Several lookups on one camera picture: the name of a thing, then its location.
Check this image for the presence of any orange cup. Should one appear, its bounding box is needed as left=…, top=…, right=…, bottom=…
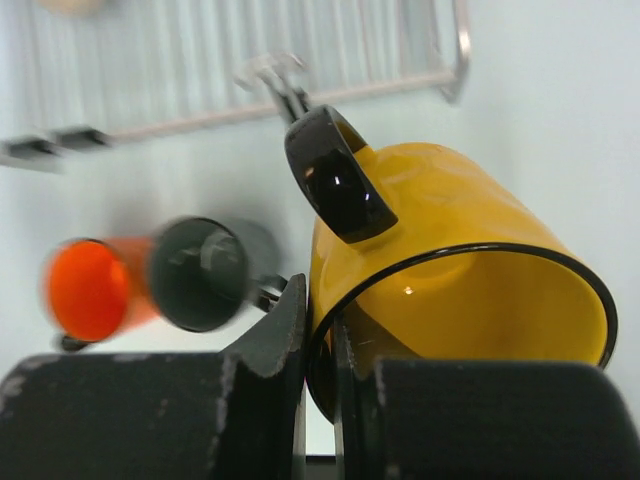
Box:
left=43, top=236, right=159, bottom=353

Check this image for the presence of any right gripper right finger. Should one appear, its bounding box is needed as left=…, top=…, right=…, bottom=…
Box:
left=333, top=324, right=639, bottom=479

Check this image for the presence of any yellow cup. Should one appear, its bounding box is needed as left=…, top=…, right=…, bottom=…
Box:
left=284, top=105, right=618, bottom=420

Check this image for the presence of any grey cup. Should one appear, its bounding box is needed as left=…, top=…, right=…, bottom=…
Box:
left=146, top=216, right=287, bottom=333

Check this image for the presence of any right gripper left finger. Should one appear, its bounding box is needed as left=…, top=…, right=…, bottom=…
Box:
left=1, top=274, right=306, bottom=479

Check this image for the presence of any metal wire dish rack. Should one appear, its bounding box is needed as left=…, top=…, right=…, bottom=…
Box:
left=1, top=1, right=471, bottom=172

